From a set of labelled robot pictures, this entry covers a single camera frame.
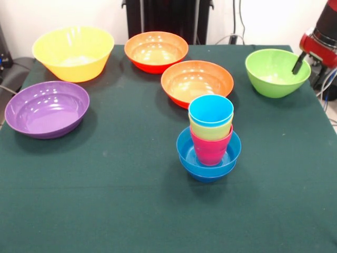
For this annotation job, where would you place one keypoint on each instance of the black rounded base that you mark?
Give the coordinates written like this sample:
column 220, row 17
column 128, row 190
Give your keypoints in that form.
column 329, row 81

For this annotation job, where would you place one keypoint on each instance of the yellow-green cup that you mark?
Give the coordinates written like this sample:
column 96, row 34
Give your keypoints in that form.
column 210, row 131

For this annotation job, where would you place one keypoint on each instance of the black plug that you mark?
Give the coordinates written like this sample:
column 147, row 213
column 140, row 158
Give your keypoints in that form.
column 233, row 39

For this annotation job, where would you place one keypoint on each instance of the dark blue bowl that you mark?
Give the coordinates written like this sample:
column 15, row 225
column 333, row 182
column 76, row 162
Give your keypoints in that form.
column 208, row 176

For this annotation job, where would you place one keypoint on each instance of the orange bowl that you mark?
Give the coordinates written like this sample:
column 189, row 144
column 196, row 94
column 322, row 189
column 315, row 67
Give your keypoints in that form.
column 155, row 50
column 189, row 81

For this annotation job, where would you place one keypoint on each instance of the red cup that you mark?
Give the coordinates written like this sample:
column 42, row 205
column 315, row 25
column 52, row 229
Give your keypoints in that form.
column 210, row 153

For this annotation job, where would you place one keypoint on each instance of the light green bowl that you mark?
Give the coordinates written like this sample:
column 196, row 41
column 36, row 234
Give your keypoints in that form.
column 268, row 76

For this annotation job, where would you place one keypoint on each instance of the purple bowl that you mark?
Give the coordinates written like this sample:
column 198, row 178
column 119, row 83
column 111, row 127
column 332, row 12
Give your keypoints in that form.
column 44, row 113

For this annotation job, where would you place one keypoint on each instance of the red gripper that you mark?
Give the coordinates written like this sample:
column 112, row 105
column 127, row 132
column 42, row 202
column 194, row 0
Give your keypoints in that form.
column 321, row 52

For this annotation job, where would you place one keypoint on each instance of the black chair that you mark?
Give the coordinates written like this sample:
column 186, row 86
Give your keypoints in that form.
column 15, row 71

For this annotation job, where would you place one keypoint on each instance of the light blue bowl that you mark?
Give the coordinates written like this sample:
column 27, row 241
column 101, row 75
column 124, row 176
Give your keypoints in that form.
column 184, row 155

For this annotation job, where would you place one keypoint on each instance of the large yellow bowl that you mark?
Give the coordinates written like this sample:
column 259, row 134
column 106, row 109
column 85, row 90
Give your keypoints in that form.
column 73, row 68

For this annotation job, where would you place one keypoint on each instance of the dark green tablecloth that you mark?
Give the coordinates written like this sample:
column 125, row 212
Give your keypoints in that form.
column 168, row 210

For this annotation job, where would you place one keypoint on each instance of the light blue cup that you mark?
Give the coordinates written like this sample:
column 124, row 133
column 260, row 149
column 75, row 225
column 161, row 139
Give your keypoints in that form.
column 208, row 110

